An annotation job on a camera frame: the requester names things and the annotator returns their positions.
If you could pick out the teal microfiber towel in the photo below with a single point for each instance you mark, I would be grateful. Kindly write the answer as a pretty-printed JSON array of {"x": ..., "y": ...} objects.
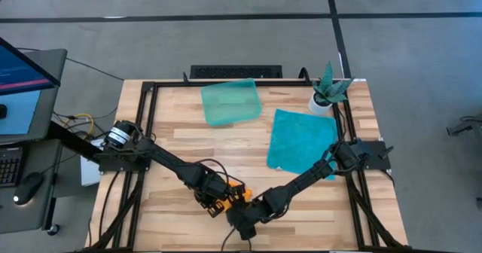
[{"x": 297, "y": 140}]

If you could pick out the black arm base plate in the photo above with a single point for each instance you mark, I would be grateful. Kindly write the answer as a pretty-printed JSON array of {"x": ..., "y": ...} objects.
[
  {"x": 124, "y": 165},
  {"x": 378, "y": 157}
]

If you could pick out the black table clamp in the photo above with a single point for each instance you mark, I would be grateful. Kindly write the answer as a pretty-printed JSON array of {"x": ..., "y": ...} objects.
[
  {"x": 185, "y": 77},
  {"x": 305, "y": 74}
]

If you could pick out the black caster wheel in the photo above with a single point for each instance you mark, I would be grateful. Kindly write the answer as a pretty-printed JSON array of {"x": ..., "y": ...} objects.
[{"x": 53, "y": 229}]

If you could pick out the black aluminium table frame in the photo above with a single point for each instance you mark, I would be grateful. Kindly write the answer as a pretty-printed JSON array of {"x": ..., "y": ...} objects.
[{"x": 244, "y": 83}]

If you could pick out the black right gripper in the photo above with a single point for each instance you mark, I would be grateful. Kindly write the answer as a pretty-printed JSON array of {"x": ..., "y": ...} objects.
[{"x": 244, "y": 215}]

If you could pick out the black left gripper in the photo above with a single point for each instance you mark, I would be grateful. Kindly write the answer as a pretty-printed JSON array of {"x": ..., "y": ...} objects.
[{"x": 211, "y": 189}]

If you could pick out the black keyboard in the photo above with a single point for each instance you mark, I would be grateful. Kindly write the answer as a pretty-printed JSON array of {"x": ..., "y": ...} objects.
[{"x": 9, "y": 168}]

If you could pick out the translucent teal plastic basket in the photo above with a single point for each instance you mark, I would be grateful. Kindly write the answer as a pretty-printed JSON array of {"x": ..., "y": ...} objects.
[{"x": 229, "y": 102}]

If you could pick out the grey computer cart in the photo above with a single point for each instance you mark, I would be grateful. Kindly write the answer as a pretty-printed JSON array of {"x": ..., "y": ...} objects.
[{"x": 41, "y": 208}]

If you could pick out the white round plant pot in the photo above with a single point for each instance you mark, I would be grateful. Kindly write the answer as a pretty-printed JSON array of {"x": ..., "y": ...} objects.
[{"x": 318, "y": 108}]

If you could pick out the grey laptop computer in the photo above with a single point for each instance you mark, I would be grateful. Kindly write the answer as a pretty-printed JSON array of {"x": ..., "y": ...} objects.
[{"x": 34, "y": 113}]

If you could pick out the white paper box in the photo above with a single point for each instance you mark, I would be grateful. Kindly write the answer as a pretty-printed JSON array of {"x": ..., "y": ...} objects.
[{"x": 88, "y": 175}]

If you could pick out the black stand leg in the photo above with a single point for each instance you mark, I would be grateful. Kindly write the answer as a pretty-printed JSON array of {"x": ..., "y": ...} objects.
[{"x": 465, "y": 127}]

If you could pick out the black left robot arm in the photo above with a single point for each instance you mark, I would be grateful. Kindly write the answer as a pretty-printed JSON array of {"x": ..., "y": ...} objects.
[{"x": 169, "y": 162}]

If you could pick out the black computer mouse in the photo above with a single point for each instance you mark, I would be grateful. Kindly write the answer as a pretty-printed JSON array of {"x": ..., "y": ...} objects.
[{"x": 28, "y": 187}]

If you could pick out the black diagonal cart beam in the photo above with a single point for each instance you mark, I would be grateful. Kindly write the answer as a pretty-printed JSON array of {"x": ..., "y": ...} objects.
[{"x": 71, "y": 140}]

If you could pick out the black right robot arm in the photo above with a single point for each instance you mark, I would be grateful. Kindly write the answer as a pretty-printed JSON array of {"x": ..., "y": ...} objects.
[{"x": 309, "y": 175}]

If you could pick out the orange microfiber towel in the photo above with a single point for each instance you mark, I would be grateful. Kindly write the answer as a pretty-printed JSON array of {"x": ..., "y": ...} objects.
[{"x": 247, "y": 195}]

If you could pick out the green leafy plant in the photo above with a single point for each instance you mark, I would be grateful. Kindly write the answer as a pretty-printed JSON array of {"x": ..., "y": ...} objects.
[{"x": 331, "y": 91}]

